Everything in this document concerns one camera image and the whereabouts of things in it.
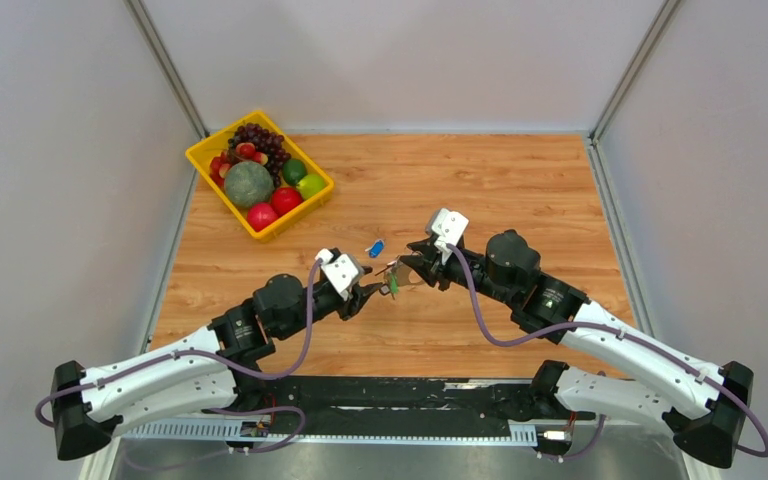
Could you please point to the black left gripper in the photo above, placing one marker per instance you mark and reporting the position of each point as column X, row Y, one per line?
column 360, row 297

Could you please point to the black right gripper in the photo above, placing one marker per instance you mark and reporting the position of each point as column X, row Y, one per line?
column 429, row 264

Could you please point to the silver keyring bunch with keys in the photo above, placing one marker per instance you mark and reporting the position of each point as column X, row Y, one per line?
column 396, row 275

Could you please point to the silver key with blue tag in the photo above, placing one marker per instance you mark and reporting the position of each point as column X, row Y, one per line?
column 375, row 249

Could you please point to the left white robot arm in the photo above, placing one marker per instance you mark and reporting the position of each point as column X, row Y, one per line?
column 220, row 365

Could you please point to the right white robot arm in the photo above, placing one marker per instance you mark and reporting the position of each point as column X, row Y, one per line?
column 702, row 405

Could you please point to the red apple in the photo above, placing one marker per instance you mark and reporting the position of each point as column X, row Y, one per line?
column 261, row 216
column 285, row 199

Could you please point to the dark green lime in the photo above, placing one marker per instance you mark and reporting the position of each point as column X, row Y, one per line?
column 293, row 171

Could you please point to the green netted melon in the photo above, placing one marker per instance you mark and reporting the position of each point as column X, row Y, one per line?
column 248, row 183

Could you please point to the red-yellow peach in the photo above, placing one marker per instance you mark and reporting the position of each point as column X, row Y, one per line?
column 260, row 158

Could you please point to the dark purple grape bunch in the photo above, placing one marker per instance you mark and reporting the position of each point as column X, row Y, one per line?
column 265, row 141

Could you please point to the yellow plastic fruit tray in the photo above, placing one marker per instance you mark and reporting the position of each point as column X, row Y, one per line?
column 209, row 158

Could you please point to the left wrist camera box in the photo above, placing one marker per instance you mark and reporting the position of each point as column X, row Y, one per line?
column 341, row 270

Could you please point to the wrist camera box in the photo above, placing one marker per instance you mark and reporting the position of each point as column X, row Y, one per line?
column 341, row 270
column 445, row 228

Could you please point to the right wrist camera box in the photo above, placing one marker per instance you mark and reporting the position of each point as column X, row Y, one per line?
column 445, row 228

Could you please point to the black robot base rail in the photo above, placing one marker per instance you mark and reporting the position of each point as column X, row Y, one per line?
column 400, row 406

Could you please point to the right aluminium frame post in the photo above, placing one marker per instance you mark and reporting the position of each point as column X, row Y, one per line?
column 639, row 59

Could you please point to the aluminium frame post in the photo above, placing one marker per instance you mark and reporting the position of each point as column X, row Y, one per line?
column 639, row 59
column 147, row 28

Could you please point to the left aluminium frame post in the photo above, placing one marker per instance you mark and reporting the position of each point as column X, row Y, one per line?
column 147, row 28

